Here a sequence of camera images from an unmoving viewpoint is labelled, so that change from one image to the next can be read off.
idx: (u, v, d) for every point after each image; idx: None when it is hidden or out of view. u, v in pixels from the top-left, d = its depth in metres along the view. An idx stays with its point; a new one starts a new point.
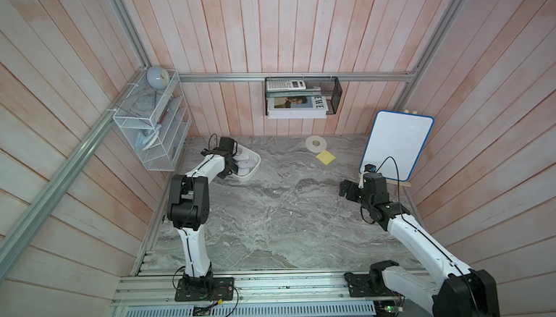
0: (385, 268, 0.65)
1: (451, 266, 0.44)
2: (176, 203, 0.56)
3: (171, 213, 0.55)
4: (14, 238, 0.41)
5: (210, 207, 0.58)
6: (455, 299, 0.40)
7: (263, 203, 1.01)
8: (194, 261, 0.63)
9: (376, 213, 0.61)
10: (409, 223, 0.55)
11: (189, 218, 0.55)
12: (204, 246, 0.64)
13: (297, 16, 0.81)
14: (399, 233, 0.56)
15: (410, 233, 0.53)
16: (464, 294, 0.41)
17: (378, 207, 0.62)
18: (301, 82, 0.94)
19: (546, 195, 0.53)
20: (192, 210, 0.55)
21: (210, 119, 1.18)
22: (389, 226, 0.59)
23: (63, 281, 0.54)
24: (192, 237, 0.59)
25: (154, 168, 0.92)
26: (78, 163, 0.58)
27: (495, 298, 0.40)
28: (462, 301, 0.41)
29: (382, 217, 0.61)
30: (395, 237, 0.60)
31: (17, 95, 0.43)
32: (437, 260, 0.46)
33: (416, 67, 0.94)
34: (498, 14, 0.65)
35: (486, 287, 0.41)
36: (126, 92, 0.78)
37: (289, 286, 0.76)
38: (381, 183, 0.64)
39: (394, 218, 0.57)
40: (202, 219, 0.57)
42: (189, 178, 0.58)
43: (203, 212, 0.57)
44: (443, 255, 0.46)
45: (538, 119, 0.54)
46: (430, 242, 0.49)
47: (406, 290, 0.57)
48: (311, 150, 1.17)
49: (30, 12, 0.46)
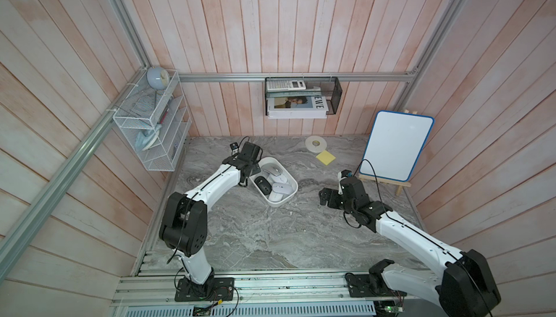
0: (384, 268, 0.65)
1: (444, 254, 0.45)
2: (169, 225, 0.49)
3: (163, 234, 0.49)
4: (14, 238, 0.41)
5: (205, 235, 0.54)
6: (458, 286, 0.41)
7: (263, 203, 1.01)
8: (190, 272, 0.61)
9: (363, 218, 0.61)
10: (395, 220, 0.56)
11: (179, 244, 0.48)
12: (203, 261, 0.63)
13: (296, 16, 0.81)
14: (389, 231, 0.57)
15: (399, 229, 0.54)
16: (465, 281, 0.41)
17: (362, 210, 0.63)
18: (301, 82, 0.94)
19: (546, 195, 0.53)
20: (183, 236, 0.48)
21: (210, 119, 1.18)
22: (378, 227, 0.59)
23: (63, 281, 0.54)
24: (186, 259, 0.55)
25: (153, 168, 0.92)
26: (78, 163, 0.58)
27: (490, 275, 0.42)
28: (465, 287, 0.41)
29: (369, 220, 0.61)
30: (385, 235, 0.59)
31: (16, 95, 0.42)
32: (431, 250, 0.47)
33: (416, 67, 0.94)
34: (497, 14, 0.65)
35: (480, 266, 0.43)
36: (126, 92, 0.78)
37: (290, 286, 0.76)
38: (359, 185, 0.65)
39: (381, 218, 0.58)
40: (192, 248, 0.49)
42: (188, 199, 0.50)
43: (195, 240, 0.50)
44: (434, 244, 0.47)
45: (538, 120, 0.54)
46: (420, 234, 0.50)
47: (407, 287, 0.58)
48: (311, 150, 1.17)
49: (30, 12, 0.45)
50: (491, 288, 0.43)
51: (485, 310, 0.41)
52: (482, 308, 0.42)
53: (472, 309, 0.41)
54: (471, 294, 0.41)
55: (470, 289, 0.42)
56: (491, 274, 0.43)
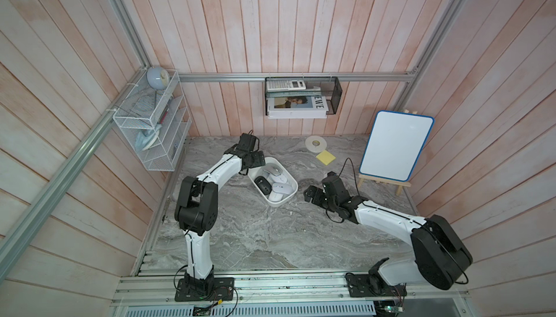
0: (381, 265, 0.66)
1: (411, 223, 0.49)
2: (184, 205, 0.55)
3: (179, 216, 0.55)
4: (14, 237, 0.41)
5: (218, 214, 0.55)
6: (425, 249, 0.44)
7: (263, 203, 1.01)
8: (195, 263, 0.63)
9: (344, 212, 0.66)
10: (370, 206, 0.61)
11: (193, 223, 0.54)
12: (207, 250, 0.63)
13: (296, 16, 0.81)
14: (367, 219, 0.61)
15: (373, 213, 0.58)
16: (430, 241, 0.45)
17: (343, 205, 0.68)
18: (301, 82, 0.94)
19: (546, 195, 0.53)
20: (198, 215, 0.53)
21: (210, 119, 1.18)
22: (357, 218, 0.64)
23: (63, 281, 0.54)
24: (195, 241, 0.58)
25: (153, 168, 0.92)
26: (78, 163, 0.58)
27: (455, 234, 0.47)
28: (431, 247, 0.45)
29: (349, 213, 0.66)
30: (364, 223, 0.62)
31: (16, 95, 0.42)
32: (399, 223, 0.51)
33: (416, 67, 0.94)
34: (498, 14, 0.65)
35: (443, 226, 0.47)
36: (126, 92, 0.78)
37: (290, 286, 0.76)
38: (339, 182, 0.70)
39: (357, 207, 0.63)
40: (207, 226, 0.55)
42: (200, 181, 0.56)
43: (209, 219, 0.56)
44: (402, 217, 0.52)
45: (538, 120, 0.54)
46: (389, 212, 0.56)
47: (401, 276, 0.59)
48: (311, 150, 1.17)
49: (30, 11, 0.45)
50: (460, 247, 0.46)
51: (458, 269, 0.45)
52: (455, 268, 0.44)
53: (441, 267, 0.44)
54: (438, 253, 0.45)
55: (436, 249, 0.45)
56: (457, 235, 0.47)
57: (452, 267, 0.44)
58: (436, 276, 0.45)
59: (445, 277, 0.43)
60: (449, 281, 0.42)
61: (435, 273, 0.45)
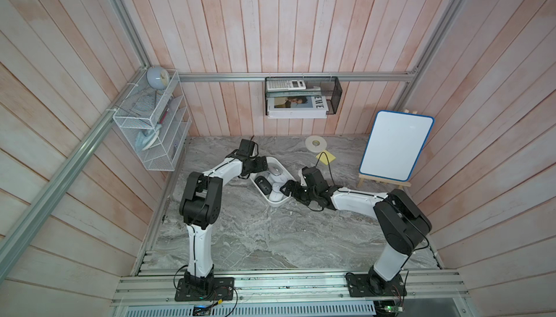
0: (375, 263, 0.66)
1: (376, 197, 0.55)
2: (189, 198, 0.57)
3: (184, 209, 0.57)
4: (14, 237, 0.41)
5: (221, 208, 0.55)
6: (386, 218, 0.49)
7: (263, 203, 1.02)
8: (198, 260, 0.63)
9: (323, 200, 0.71)
10: (344, 191, 0.66)
11: (198, 217, 0.56)
12: (208, 248, 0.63)
13: (296, 16, 0.81)
14: (341, 203, 0.66)
15: (345, 197, 0.64)
16: (389, 211, 0.50)
17: (322, 195, 0.72)
18: (301, 82, 0.94)
19: (546, 195, 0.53)
20: (203, 209, 0.56)
21: (211, 119, 1.19)
22: (334, 203, 0.69)
23: (63, 281, 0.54)
24: (199, 236, 0.59)
25: (153, 168, 0.92)
26: (78, 163, 0.58)
27: (413, 204, 0.52)
28: (391, 216, 0.50)
29: (327, 202, 0.71)
30: (339, 207, 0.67)
31: (17, 95, 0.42)
32: (368, 201, 0.56)
33: (416, 67, 0.94)
34: (498, 14, 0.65)
35: (402, 197, 0.52)
36: (126, 92, 0.78)
37: (289, 286, 0.76)
38: (318, 174, 0.75)
39: (334, 193, 0.68)
40: (211, 220, 0.58)
42: (205, 176, 0.60)
43: (213, 213, 0.58)
44: (367, 195, 0.58)
45: (538, 119, 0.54)
46: (358, 194, 0.61)
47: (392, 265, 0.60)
48: (311, 150, 1.17)
49: (30, 12, 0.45)
50: (417, 213, 0.52)
51: (420, 235, 0.50)
52: (417, 234, 0.49)
53: (401, 231, 0.49)
54: (397, 221, 0.50)
55: (397, 217, 0.50)
56: (416, 205, 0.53)
57: (410, 231, 0.49)
58: (399, 242, 0.50)
59: (405, 240, 0.48)
60: (410, 244, 0.48)
61: (397, 238, 0.50)
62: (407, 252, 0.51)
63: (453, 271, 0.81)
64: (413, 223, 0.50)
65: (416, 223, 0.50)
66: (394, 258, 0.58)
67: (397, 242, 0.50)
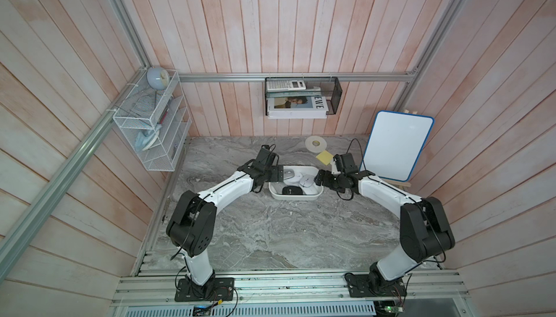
0: (378, 260, 0.67)
1: (405, 197, 0.53)
2: (177, 222, 0.49)
3: (170, 232, 0.50)
4: (14, 237, 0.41)
5: (210, 239, 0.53)
6: (410, 222, 0.47)
7: (263, 203, 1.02)
8: (192, 272, 0.61)
9: (349, 180, 0.70)
10: (374, 179, 0.63)
11: (182, 244, 0.49)
12: (204, 266, 0.63)
13: (297, 15, 0.81)
14: (368, 189, 0.64)
15: (374, 185, 0.61)
16: (417, 217, 0.48)
17: (349, 175, 0.71)
18: (301, 82, 0.94)
19: (546, 195, 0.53)
20: (187, 236, 0.48)
21: (210, 119, 1.18)
22: (360, 188, 0.67)
23: (63, 281, 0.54)
24: (188, 258, 0.55)
25: (153, 168, 0.92)
26: (78, 163, 0.58)
27: (444, 218, 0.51)
28: (416, 221, 0.48)
29: (353, 182, 0.69)
30: (364, 192, 0.66)
31: (17, 95, 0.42)
32: (396, 197, 0.54)
33: (416, 67, 0.94)
34: (498, 14, 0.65)
35: (435, 207, 0.49)
36: (126, 92, 0.78)
37: (290, 286, 0.76)
38: (348, 157, 0.75)
39: (363, 178, 0.66)
40: (195, 249, 0.49)
42: (200, 198, 0.51)
43: (200, 242, 0.50)
44: (400, 192, 0.55)
45: (538, 120, 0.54)
46: (393, 189, 0.57)
47: (394, 264, 0.60)
48: (311, 150, 1.17)
49: (30, 12, 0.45)
50: (444, 228, 0.48)
51: (438, 248, 0.48)
52: (435, 247, 0.48)
53: (420, 239, 0.48)
54: (420, 229, 0.48)
55: (421, 225, 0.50)
56: (446, 218, 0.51)
57: (429, 240, 0.47)
58: (413, 247, 0.48)
59: (420, 247, 0.47)
60: (423, 253, 0.47)
61: (413, 244, 0.48)
62: (418, 259, 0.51)
63: (453, 272, 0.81)
64: (434, 233, 0.48)
65: (438, 234, 0.48)
66: (401, 262, 0.57)
67: (410, 247, 0.49)
